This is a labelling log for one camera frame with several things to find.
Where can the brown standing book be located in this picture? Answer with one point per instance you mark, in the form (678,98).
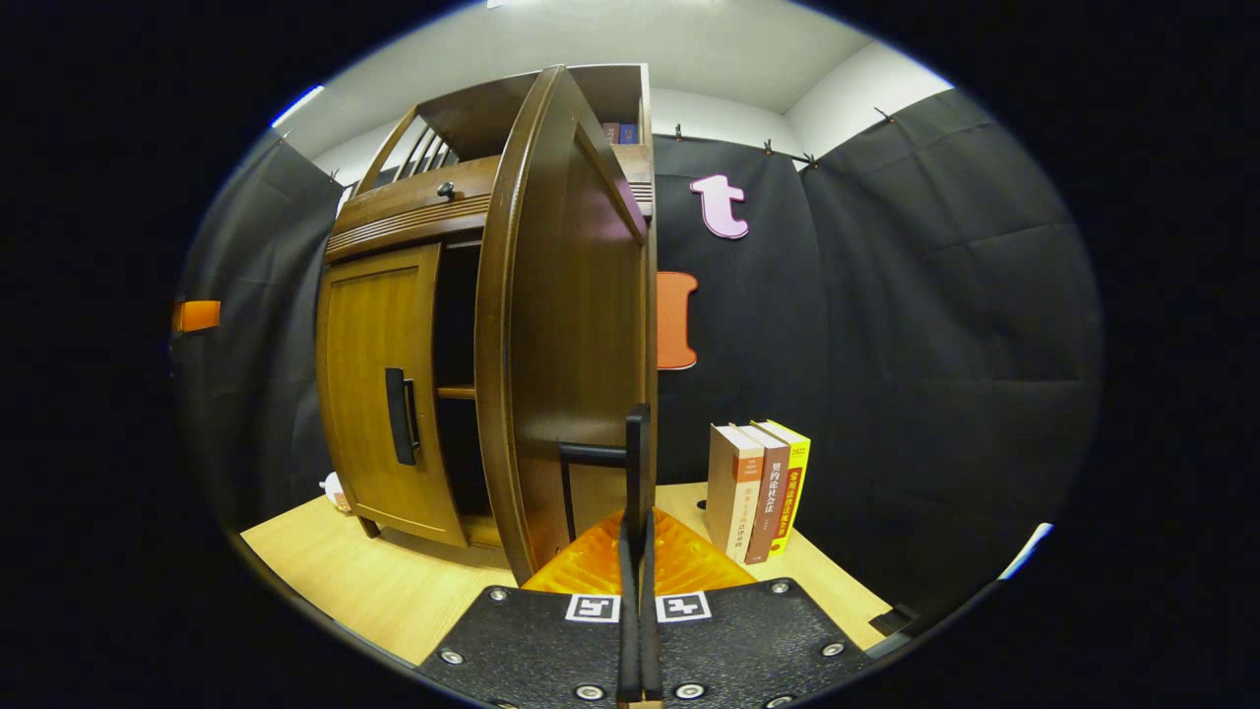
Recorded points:
(770,502)

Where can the beige book orange label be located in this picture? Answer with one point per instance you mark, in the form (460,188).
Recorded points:
(733,492)

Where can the wooden cabinet door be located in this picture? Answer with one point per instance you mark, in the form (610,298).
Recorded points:
(369,345)
(581,325)

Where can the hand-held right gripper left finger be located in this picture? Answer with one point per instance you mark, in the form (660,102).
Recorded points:
(551,640)

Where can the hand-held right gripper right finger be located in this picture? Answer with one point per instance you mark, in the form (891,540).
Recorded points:
(748,640)

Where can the white plush toy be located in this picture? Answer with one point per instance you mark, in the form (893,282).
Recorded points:
(337,494)

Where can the black backdrop cloth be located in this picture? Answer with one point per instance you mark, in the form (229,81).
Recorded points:
(935,345)

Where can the small ceiling light panel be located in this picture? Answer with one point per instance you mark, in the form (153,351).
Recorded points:
(295,104)

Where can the wooden cabinet drawer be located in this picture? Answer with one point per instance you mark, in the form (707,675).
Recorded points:
(413,202)

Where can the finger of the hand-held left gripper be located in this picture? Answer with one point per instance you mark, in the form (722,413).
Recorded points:
(200,316)

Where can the blue shelf book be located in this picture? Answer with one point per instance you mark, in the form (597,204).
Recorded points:
(628,134)

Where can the wooden double-door shoe cabinet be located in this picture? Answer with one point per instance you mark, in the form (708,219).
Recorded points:
(472,118)

